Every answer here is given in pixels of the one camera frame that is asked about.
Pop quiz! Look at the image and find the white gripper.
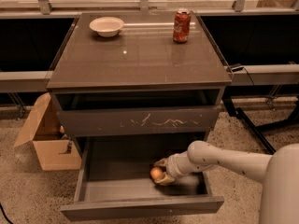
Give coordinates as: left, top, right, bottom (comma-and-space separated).
153, 152, 212, 186

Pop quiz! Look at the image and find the orange fruit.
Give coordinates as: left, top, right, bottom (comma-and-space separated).
149, 167, 164, 180

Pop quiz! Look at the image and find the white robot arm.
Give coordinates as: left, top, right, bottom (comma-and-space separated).
154, 141, 299, 224

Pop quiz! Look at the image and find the open grey middle drawer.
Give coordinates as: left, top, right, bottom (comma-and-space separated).
61, 133, 224, 221

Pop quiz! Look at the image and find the scratched grey top drawer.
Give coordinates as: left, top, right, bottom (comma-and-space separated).
57, 106, 219, 137

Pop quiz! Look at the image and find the grey drawer cabinet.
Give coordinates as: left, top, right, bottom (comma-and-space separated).
47, 12, 231, 151

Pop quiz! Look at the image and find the black metal stand leg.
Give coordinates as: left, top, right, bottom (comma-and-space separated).
221, 97, 278, 156

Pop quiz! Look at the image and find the open cardboard box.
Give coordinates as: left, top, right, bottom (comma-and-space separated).
14, 93, 81, 171

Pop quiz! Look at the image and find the black plug on ledge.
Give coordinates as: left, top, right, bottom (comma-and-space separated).
227, 63, 244, 73

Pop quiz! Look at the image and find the red soda can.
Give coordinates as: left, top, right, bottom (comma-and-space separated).
173, 8, 191, 43

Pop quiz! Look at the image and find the white paper bowl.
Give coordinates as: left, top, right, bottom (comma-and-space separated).
89, 17, 124, 37

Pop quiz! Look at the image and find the black cable on floor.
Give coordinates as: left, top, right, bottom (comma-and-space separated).
0, 202, 15, 224

